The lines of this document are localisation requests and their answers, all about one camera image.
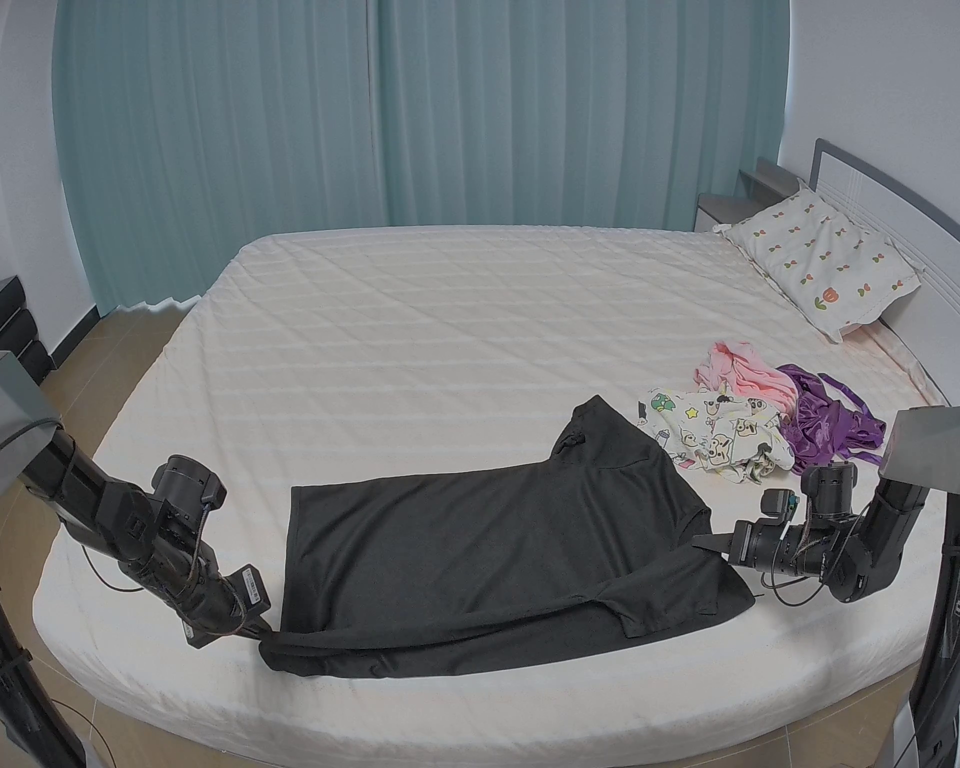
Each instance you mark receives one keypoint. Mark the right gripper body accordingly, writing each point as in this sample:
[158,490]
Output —
[761,547]

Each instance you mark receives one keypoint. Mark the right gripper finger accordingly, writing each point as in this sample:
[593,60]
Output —
[716,543]

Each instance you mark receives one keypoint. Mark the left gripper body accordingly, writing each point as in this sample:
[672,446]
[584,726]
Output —
[225,615]

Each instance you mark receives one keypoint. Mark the black T-shirt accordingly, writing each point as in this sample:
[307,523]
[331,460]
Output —
[487,540]

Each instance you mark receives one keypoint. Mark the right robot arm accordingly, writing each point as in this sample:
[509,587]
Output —
[885,540]

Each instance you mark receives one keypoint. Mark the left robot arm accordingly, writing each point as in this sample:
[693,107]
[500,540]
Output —
[90,502]

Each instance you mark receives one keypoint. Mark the bed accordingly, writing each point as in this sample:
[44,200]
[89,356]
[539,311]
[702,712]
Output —
[450,315]

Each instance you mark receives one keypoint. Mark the white printed garment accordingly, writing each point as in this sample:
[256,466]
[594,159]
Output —
[720,435]

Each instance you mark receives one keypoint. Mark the purple satin garment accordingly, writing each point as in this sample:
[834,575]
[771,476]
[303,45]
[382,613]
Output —
[817,427]

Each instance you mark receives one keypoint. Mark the pink garment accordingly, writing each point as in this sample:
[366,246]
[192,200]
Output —
[750,375]

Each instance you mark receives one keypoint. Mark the white printed pillow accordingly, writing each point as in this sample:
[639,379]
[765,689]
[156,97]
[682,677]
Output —
[817,255]

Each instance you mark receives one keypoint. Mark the grey bedside table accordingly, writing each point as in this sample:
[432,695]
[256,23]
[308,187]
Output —
[716,206]

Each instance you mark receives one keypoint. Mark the black chest of drawers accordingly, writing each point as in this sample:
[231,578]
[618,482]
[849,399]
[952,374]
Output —
[22,330]

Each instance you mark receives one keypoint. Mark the blue-green curtain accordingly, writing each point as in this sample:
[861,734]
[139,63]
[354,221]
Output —
[210,150]
[585,112]

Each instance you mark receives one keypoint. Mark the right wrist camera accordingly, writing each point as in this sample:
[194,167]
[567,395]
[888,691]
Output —
[778,502]

